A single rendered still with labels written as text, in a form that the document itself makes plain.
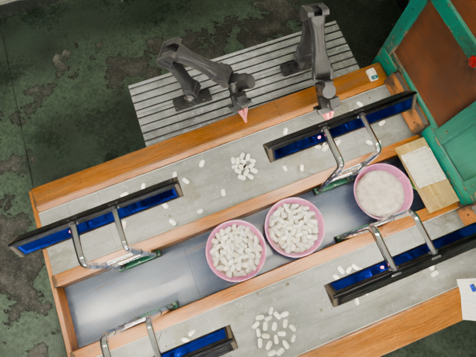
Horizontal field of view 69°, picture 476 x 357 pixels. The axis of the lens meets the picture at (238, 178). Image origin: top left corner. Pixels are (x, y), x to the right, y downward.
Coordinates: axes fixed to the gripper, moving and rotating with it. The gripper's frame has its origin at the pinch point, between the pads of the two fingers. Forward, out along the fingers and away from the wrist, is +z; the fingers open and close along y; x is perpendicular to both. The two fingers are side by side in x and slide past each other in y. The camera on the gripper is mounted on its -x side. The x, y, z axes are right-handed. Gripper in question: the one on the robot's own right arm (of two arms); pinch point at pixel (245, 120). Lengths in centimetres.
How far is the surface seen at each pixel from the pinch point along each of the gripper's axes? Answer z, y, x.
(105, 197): 10, -74, 1
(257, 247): 47, -17, -29
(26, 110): -28, -131, 129
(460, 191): 54, 75, -41
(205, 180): 18.5, -27.6, -5.1
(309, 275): 63, -1, -42
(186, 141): 0.8, -29.0, 6.5
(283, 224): 44, -2, -26
